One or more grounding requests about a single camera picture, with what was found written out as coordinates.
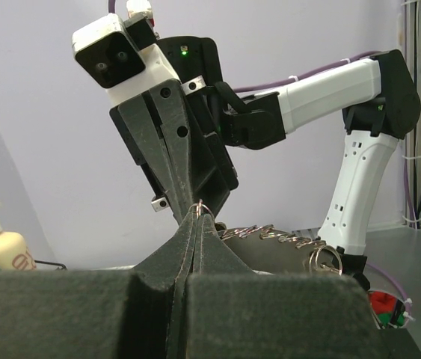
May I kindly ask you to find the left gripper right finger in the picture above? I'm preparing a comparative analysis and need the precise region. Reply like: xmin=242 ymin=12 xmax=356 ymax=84
xmin=183 ymin=212 xmax=382 ymax=358

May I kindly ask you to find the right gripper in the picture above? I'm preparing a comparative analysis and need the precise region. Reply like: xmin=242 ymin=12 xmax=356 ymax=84
xmin=110 ymin=37 xmax=239 ymax=224

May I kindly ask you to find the black wire rack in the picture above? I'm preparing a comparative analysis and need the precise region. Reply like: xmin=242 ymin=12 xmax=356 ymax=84
xmin=35 ymin=260 xmax=67 ymax=270

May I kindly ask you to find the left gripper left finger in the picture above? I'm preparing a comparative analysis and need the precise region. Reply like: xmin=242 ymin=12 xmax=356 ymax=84
xmin=0 ymin=213 xmax=197 ymax=358

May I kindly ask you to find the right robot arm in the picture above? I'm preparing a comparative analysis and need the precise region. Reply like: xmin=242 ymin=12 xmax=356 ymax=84
xmin=110 ymin=50 xmax=421 ymax=280

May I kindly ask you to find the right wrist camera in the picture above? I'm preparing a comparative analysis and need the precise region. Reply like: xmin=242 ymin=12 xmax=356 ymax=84
xmin=71 ymin=1 xmax=180 ymax=107

